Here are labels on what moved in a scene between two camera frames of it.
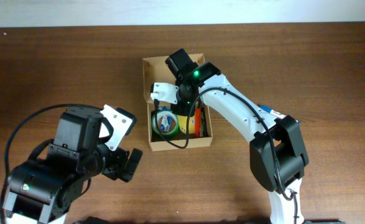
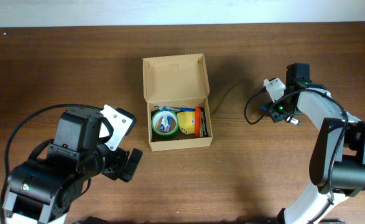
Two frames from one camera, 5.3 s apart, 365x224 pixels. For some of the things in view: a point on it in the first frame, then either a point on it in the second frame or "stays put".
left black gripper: [126, 165] stays put
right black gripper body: [184, 106] → [279, 113]
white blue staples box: [166, 122] stays put
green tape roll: [167, 121] stays put
